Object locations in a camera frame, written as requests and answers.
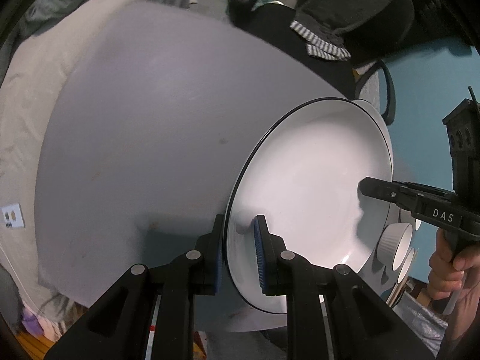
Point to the black office chair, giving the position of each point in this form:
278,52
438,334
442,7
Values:
368,29

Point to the white wall outlet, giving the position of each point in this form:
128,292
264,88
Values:
12,216

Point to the white ribbed bowl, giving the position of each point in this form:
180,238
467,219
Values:
394,244
406,264
406,217

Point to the white plate black rim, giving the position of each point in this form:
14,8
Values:
303,176

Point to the striped cloth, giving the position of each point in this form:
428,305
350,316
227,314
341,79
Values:
316,47

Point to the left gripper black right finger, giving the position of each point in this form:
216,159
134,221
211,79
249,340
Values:
273,260

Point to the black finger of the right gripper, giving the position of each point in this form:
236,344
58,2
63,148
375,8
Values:
394,192

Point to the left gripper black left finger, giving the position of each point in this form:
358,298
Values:
208,267

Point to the right hand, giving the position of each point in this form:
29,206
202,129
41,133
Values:
448,275

